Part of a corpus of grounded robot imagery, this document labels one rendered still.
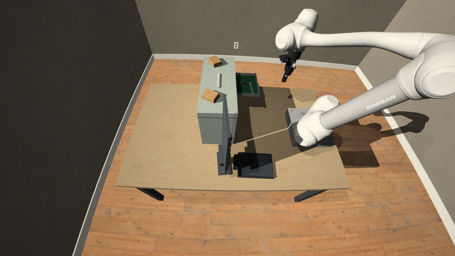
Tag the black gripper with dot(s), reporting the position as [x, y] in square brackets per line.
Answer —
[290, 65]

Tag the tan rectangular block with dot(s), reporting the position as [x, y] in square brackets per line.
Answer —
[210, 95]

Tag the brown rectangular box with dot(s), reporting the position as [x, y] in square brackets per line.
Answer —
[214, 61]

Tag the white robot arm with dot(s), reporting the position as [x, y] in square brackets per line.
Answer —
[430, 74]

